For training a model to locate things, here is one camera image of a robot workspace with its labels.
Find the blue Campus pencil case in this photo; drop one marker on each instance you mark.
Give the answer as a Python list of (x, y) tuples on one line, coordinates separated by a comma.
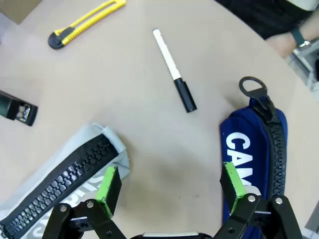
[(259, 139)]

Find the white marker with black cap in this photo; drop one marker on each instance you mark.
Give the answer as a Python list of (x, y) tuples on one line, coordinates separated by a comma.
[(165, 53)]

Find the yellow utility knife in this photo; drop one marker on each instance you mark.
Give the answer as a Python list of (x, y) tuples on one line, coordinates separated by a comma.
[(82, 21)]

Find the person's left forearm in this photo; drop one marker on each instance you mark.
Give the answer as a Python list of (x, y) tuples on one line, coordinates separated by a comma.
[(311, 27)]

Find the person's black shirt torso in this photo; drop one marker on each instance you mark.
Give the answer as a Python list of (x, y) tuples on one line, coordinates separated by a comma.
[(261, 15)]

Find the black stapler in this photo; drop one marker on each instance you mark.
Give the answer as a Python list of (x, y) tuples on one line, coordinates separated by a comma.
[(10, 107)]

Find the dark wristwatch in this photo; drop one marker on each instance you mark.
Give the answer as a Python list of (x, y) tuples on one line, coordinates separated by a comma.
[(300, 38)]

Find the grey Campus pencil case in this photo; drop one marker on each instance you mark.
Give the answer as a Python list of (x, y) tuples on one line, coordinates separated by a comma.
[(74, 169)]

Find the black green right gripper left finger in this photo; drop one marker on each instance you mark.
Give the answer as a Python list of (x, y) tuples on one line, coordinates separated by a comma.
[(109, 189)]

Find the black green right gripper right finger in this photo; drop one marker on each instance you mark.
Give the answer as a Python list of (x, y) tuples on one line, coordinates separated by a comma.
[(231, 184)]

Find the person's left hand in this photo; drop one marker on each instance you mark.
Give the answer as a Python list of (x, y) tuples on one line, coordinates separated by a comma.
[(282, 44)]

